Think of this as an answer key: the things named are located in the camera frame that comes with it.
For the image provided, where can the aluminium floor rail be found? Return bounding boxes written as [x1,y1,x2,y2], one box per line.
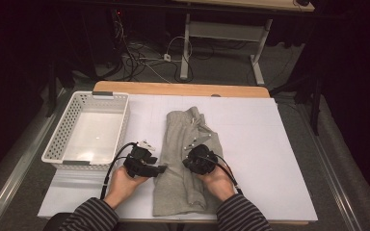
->
[297,102,364,231]
[0,86,75,231]

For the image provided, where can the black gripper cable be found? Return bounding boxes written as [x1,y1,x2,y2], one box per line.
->
[201,153,244,195]
[99,141,138,200]

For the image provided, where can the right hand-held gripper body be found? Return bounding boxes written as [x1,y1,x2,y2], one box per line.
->
[182,134,220,176]

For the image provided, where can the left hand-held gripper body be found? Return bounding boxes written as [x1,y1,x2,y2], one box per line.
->
[123,140,160,178]

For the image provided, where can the light wooden desk top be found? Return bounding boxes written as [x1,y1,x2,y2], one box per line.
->
[172,0,316,13]

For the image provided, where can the black power strip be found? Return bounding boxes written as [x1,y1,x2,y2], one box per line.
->
[110,9,123,33]

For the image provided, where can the black metal stand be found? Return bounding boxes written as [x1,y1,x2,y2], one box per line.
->
[310,73,323,136]
[44,57,60,118]

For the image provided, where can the grey sweatpants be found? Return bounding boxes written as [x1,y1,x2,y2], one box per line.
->
[152,106,225,218]

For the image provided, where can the white perforated plastic basket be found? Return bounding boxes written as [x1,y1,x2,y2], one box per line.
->
[40,90,131,171]

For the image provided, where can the white metal desk frame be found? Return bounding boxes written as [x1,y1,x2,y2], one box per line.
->
[179,13,274,87]

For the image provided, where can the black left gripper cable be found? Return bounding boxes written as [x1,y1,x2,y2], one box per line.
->
[99,141,138,200]

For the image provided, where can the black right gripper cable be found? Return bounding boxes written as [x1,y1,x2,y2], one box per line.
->
[201,153,244,195]

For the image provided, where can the person's left hand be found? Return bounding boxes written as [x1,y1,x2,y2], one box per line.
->
[104,165,148,210]

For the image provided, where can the person's right hand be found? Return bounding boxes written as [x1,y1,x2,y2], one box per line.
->
[196,165,237,202]

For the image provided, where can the tangle of black cables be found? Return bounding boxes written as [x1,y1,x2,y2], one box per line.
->
[110,18,195,84]

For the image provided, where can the white cable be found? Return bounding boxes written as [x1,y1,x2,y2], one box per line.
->
[166,36,194,62]

